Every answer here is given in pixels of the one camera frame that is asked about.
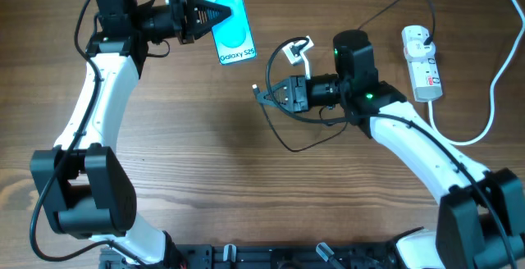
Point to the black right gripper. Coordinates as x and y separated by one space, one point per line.
299 93

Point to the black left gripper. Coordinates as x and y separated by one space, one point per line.
178 6

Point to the blue Galaxy smartphone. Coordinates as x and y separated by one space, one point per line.
233 38

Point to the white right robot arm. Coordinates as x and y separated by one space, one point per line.
481 212

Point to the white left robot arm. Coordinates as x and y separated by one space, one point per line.
83 189

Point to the white charger adapter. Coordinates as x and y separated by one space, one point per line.
416 50

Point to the white power strip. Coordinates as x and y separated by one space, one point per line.
424 76

